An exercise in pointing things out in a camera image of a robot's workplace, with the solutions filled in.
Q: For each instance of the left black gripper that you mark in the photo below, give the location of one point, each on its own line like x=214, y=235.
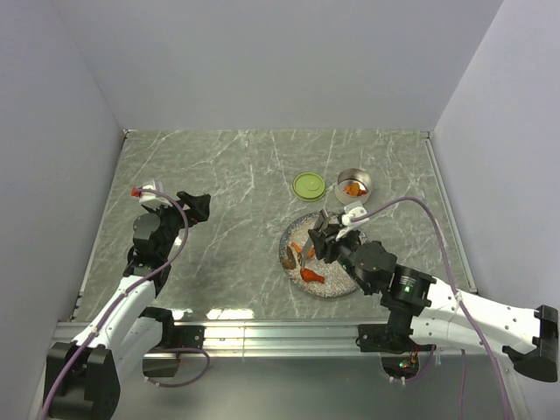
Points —
x=201, y=211

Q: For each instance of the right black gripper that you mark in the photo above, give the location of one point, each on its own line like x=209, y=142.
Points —
x=329, y=232

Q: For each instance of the orange drumstick toy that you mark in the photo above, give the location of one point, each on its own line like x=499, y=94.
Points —
x=309, y=276

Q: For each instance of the orange fried nugget toy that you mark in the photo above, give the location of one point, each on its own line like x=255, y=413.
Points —
x=361, y=191

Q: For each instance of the orange fish toy food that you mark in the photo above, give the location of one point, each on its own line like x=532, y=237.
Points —
x=351, y=190

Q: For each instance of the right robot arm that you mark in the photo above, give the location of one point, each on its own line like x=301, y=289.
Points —
x=425, y=311

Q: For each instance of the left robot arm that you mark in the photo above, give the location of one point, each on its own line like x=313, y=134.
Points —
x=83, y=376

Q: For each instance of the beige metal lunch container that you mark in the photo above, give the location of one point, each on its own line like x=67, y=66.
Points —
x=349, y=176

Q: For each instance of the orange chicken wing toy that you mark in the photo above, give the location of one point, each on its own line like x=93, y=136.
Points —
x=297, y=248

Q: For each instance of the brown green food piece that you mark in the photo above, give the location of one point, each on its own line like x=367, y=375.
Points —
x=289, y=262

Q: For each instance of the green round lid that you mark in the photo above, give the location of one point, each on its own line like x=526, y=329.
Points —
x=308, y=186

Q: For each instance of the speckled ceramic plate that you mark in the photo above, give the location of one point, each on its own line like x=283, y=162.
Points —
x=337, y=282

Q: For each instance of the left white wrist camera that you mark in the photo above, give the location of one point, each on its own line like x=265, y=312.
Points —
x=150, y=195

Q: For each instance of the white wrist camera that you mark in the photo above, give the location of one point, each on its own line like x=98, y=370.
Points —
x=354, y=215
x=150, y=195

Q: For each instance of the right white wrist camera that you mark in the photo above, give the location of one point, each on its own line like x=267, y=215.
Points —
x=354, y=215

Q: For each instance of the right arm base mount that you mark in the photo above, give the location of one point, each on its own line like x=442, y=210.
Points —
x=402, y=359

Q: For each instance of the aluminium frame rail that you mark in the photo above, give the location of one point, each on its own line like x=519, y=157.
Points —
x=262, y=337

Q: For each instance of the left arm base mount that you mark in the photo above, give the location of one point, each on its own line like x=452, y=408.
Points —
x=177, y=340

